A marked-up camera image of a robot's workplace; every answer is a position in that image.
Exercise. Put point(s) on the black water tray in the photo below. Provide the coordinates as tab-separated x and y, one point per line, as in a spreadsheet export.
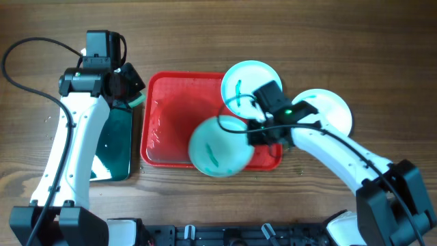
113	153

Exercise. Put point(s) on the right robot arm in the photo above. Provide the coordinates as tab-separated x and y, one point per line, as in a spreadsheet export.
392	203

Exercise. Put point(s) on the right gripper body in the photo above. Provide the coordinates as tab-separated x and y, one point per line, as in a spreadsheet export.
263	137

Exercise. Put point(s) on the light blue plate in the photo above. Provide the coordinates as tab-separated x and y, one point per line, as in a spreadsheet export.
217	153
244	78

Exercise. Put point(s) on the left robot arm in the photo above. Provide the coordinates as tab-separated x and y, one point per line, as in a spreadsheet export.
58	213

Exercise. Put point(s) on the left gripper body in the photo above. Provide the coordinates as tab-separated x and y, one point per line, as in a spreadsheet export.
131	82

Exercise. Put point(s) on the red plastic tray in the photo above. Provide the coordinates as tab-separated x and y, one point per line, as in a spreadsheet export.
177	103

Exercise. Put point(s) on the green scrubbing sponge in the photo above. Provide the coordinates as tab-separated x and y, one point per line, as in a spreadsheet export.
136	100

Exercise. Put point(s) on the white round plate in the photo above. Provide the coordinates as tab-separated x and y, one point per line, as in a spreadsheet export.
331	106

